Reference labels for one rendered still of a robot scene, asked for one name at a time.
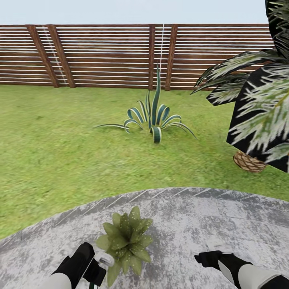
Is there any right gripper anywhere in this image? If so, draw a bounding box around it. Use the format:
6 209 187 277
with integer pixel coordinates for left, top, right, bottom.
195 250 221 269

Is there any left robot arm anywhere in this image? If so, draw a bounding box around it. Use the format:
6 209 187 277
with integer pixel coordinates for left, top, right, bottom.
37 242 114 289

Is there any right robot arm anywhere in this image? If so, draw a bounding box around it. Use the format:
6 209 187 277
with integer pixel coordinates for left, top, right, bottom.
195 239 289 289

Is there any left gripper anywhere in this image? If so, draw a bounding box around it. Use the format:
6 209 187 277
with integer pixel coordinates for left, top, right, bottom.
83 261 106 286

